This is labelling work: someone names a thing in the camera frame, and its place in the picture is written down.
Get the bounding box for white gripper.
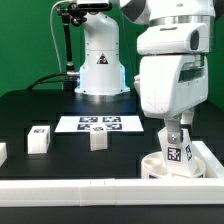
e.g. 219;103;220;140
135;55;208;144

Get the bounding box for white round stool seat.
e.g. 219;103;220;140
141;152;206;179

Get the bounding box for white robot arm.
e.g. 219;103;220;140
75;0;215;144

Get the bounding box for white sheet with tags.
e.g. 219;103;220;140
55;115;143;133

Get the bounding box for black cables at base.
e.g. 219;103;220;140
26;72;78;91

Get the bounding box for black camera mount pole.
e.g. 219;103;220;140
57;3;87;94

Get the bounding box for white cable on pole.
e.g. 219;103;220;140
49;0;78;74

